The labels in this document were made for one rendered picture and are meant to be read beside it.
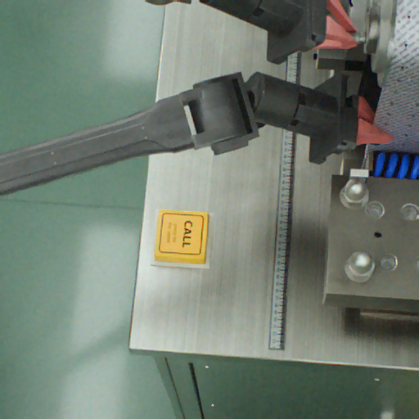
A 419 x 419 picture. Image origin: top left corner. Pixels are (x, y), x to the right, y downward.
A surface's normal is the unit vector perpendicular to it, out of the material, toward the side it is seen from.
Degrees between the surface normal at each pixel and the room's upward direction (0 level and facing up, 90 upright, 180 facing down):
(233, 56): 0
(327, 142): 61
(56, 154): 21
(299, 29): 50
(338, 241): 0
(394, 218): 0
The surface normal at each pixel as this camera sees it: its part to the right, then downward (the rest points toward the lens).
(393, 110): -0.08, 0.94
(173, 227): -0.04, -0.34
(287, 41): -0.79, -0.22
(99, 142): 0.03, 0.00
